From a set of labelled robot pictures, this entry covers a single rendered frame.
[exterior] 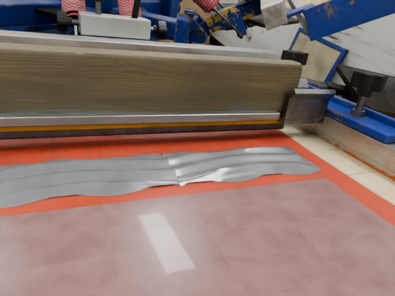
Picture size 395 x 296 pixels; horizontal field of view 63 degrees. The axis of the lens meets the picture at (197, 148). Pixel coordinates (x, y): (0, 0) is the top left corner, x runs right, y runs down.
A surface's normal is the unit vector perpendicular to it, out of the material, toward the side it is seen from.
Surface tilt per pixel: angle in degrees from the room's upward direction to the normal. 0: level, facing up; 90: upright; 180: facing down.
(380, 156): 90
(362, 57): 90
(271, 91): 81
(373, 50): 90
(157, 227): 9
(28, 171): 21
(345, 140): 90
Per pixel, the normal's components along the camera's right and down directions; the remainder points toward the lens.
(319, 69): -0.88, -0.10
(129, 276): 0.11, -0.90
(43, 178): 0.33, -0.58
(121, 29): 0.37, 0.43
